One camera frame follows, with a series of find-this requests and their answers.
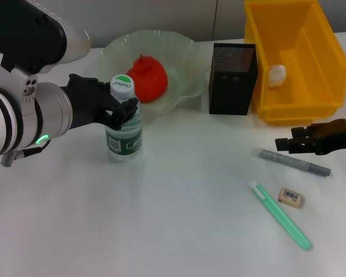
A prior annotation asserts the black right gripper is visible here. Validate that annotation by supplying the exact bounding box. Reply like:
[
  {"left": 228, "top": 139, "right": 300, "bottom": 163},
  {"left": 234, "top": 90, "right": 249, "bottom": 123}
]
[{"left": 274, "top": 118, "right": 346, "bottom": 156}]

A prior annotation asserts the mint green pen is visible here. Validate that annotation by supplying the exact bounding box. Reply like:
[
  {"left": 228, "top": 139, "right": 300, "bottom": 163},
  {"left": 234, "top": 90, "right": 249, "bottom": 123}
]
[{"left": 247, "top": 179, "right": 313, "bottom": 252}]

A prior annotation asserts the clear green-label water bottle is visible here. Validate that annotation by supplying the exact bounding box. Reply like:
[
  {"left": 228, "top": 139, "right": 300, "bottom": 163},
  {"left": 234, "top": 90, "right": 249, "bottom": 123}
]
[{"left": 104, "top": 73, "right": 144, "bottom": 164}]

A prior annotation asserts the white paper ball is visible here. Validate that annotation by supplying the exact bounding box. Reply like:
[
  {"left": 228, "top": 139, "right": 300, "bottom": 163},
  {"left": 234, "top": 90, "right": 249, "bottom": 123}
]
[{"left": 268, "top": 64, "right": 288, "bottom": 88}]

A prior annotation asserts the orange fruit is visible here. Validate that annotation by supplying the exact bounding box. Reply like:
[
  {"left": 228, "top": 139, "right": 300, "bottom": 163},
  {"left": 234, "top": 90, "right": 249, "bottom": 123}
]
[{"left": 125, "top": 53, "right": 170, "bottom": 103}]

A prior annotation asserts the beige eraser with barcode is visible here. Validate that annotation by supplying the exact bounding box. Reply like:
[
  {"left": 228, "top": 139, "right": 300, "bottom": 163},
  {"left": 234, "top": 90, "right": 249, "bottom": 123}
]
[{"left": 277, "top": 186, "right": 305, "bottom": 209}]

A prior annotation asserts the pale green glass fruit plate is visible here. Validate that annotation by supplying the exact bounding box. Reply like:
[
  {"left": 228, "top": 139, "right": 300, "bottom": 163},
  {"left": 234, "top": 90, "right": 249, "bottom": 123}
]
[{"left": 97, "top": 28, "right": 207, "bottom": 115}]

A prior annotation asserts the grey glitter marker pen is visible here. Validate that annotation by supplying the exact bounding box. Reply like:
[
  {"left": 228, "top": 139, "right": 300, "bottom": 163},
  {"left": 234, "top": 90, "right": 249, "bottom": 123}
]
[{"left": 253, "top": 147, "right": 333, "bottom": 178}]

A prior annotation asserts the black mesh pen holder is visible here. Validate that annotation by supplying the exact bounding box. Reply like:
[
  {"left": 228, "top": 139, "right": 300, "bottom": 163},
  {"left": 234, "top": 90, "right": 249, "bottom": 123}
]
[{"left": 209, "top": 43, "right": 260, "bottom": 115}]

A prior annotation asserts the black wrist cable with plug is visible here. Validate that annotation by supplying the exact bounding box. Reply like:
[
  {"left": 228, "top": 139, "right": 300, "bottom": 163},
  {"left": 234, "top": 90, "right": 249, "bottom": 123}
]
[{"left": 0, "top": 134, "right": 51, "bottom": 168}]

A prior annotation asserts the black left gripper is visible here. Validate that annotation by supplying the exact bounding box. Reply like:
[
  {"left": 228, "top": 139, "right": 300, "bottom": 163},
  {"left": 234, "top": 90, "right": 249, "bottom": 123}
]
[{"left": 59, "top": 73, "right": 140, "bottom": 132}]

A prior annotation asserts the yellow plastic storage bin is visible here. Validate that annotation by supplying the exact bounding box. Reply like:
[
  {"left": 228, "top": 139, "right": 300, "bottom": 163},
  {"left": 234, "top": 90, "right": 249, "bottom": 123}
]
[{"left": 243, "top": 0, "right": 346, "bottom": 126}]

